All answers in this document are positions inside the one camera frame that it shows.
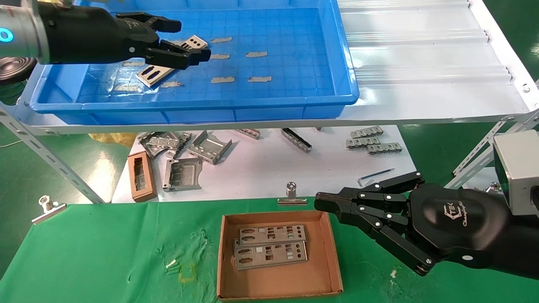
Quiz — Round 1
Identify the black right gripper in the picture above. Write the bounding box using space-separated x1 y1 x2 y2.
314 172 512 276

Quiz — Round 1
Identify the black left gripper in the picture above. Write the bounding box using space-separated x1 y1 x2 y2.
39 3 211 70

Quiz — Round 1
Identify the silver metal IO shield plate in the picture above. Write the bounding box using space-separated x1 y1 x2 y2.
234 241 309 271
137 36 208 88
238 224 308 247

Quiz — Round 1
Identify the brown cardboard box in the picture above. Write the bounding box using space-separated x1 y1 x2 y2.
217 210 344 302

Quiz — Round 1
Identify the blue plastic tray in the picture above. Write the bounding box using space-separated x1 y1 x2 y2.
29 0 360 125

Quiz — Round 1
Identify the thin blue rod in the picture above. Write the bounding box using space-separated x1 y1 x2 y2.
359 168 395 181

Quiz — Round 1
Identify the notched metal comb piece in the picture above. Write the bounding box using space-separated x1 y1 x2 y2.
351 126 384 138
346 137 379 149
367 143 403 154

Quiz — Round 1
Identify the yellow plastic bag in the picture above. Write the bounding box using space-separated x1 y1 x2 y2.
88 133 137 147

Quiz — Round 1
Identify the dark metal strip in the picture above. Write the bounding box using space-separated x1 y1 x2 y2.
281 128 312 153

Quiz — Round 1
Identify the grey metal shelf rack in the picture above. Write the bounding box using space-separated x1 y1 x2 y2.
0 0 539 205

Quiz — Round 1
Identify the slotted metal bracket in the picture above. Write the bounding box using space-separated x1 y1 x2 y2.
138 131 182 158
166 133 192 159

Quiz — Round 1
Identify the angled metal bracket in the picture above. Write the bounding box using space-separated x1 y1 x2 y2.
187 130 232 165

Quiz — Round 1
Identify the square metal bracket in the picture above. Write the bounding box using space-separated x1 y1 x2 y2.
163 158 203 192

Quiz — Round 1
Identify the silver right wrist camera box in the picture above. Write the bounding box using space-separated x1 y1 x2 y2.
493 130 539 216

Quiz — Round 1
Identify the brown cardboard frame block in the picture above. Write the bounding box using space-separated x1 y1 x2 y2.
128 151 157 202

